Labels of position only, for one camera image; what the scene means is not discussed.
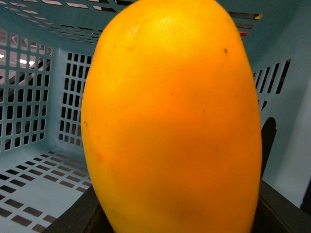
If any light blue plastic basket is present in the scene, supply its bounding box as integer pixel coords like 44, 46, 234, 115
0, 0, 311, 233

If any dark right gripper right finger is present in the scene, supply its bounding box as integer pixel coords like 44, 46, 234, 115
251, 181, 311, 233

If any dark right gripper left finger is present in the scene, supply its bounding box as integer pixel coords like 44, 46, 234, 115
44, 186, 113, 233

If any yellow mango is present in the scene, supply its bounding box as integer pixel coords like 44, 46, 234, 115
81, 0, 262, 233

